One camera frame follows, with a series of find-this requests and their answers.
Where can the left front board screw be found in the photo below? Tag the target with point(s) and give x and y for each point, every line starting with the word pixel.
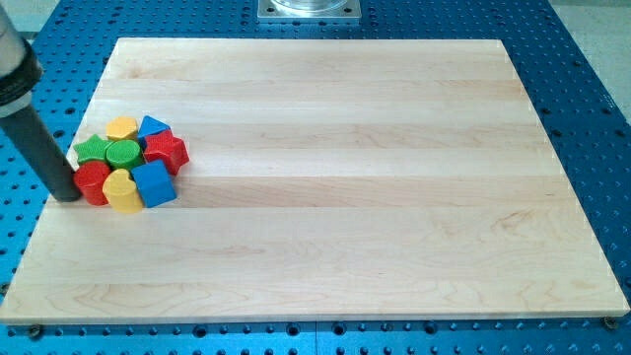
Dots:
pixel 34 331

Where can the blue triangle block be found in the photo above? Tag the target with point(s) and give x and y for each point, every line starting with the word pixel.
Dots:
pixel 150 126

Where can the board screw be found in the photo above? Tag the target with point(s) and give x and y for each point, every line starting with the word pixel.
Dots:
pixel 609 323
pixel 34 331

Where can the blue perforated metal table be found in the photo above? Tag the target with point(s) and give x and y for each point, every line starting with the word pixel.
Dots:
pixel 585 123

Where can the yellow hexagon block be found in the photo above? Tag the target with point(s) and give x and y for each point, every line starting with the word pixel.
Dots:
pixel 122 128

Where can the right front board screw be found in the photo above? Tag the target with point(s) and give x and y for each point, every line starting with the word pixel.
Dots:
pixel 609 323

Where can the green star block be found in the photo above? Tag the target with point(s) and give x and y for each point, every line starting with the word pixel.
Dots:
pixel 93 149

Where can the robot arm end with collar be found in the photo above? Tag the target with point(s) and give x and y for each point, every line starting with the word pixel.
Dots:
pixel 20 70

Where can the light wooden board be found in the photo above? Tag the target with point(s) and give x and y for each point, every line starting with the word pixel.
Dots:
pixel 328 180

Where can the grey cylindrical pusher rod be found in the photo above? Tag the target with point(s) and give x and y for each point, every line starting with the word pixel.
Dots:
pixel 32 139

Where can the blue cube block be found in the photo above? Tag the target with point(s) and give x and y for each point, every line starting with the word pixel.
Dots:
pixel 154 183

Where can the green cylinder block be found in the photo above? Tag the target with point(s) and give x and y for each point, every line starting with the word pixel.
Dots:
pixel 124 154

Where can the red star block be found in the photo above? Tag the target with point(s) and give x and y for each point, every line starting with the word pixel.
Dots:
pixel 167 148

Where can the red cylinder block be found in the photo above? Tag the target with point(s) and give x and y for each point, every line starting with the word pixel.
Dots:
pixel 90 179

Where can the yellow heart block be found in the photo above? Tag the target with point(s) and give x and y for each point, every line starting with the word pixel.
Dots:
pixel 121 192

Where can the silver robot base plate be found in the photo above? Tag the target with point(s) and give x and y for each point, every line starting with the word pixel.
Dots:
pixel 308 10

